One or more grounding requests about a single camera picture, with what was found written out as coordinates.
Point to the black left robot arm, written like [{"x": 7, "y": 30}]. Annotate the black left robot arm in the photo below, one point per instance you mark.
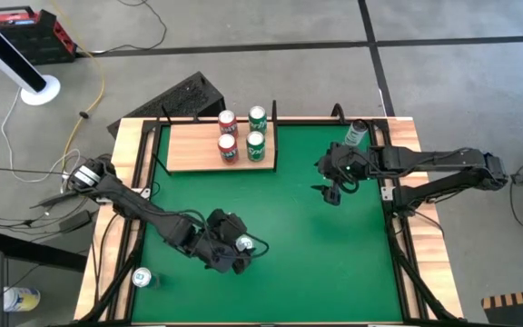
[{"x": 125, "y": 200}]

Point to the black perforated computer case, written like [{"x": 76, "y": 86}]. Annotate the black perforated computer case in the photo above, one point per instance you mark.
[{"x": 184, "y": 97}]

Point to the silver metal bracket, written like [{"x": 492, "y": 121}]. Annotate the silver metal bracket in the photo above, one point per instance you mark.
[
  {"x": 144, "y": 194},
  {"x": 387, "y": 193}
]

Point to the white yellow wipes canister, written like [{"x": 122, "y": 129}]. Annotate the white yellow wipes canister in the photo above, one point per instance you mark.
[{"x": 21, "y": 299}]

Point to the white slim can black lid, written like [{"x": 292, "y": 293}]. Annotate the white slim can black lid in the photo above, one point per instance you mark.
[{"x": 356, "y": 132}]

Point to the black orange striped box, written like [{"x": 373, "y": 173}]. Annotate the black orange striped box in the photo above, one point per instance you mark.
[{"x": 516, "y": 313}]

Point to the wooden tray board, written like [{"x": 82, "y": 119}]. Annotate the wooden tray board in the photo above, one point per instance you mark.
[{"x": 193, "y": 150}]

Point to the green Sprite soda can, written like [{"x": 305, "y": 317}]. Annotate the green Sprite soda can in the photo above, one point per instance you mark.
[
  {"x": 258, "y": 120},
  {"x": 255, "y": 146}
]

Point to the white black standing tower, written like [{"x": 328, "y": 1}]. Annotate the white black standing tower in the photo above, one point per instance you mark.
[{"x": 7, "y": 54}]

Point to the red soda can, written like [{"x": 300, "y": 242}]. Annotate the red soda can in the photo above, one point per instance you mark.
[
  {"x": 228, "y": 123},
  {"x": 228, "y": 149}
]

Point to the red black toolbox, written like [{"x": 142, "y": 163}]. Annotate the red black toolbox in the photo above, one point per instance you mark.
[{"x": 30, "y": 36}]

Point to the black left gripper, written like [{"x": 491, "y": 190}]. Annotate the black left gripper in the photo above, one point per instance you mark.
[{"x": 216, "y": 245}]

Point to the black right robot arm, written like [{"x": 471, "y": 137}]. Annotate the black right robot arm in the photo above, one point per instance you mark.
[{"x": 425, "y": 159}]

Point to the blue silver Red Bull can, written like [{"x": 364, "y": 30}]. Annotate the blue silver Red Bull can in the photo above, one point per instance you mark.
[
  {"x": 244, "y": 244},
  {"x": 143, "y": 277}
]

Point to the black aluminium table frame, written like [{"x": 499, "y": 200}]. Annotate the black aluminium table frame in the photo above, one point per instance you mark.
[{"x": 128, "y": 295}]

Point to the green table mat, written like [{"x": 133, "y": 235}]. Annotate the green table mat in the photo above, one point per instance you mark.
[{"x": 289, "y": 272}]

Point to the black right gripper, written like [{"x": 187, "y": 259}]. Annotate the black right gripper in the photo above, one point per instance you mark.
[{"x": 343, "y": 163}]

